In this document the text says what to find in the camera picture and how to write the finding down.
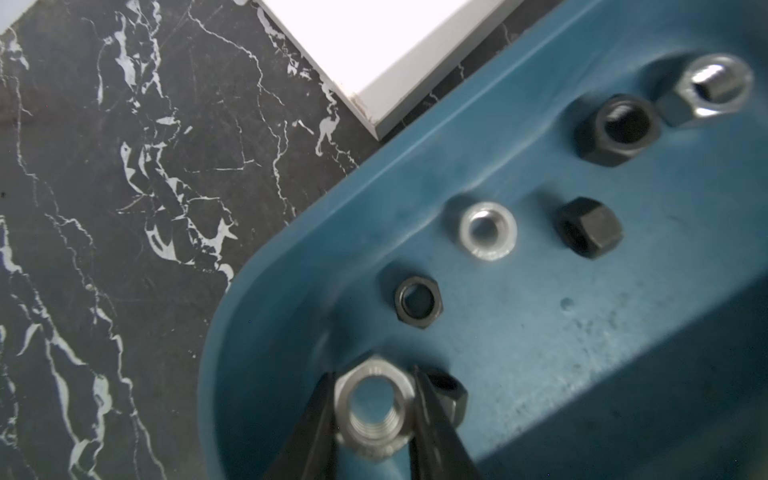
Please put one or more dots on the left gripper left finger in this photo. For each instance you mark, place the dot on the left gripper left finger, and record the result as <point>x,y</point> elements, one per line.
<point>310,450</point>

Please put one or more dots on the black hex nut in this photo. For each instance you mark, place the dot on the black hex nut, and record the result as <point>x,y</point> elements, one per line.
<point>451,393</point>
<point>418,301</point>
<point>588,227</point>
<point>622,128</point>

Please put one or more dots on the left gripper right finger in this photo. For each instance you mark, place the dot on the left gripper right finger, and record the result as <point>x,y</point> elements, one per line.
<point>436,451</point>

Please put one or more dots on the white tiered display shelf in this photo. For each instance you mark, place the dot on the white tiered display shelf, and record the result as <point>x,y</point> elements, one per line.
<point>383,57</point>

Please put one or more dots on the teal plastic storage box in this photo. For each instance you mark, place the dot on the teal plastic storage box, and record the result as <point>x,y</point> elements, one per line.
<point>649,362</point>

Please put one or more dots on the silver hex nut large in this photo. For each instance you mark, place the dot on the silver hex nut large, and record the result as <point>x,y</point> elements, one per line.
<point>373,407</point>

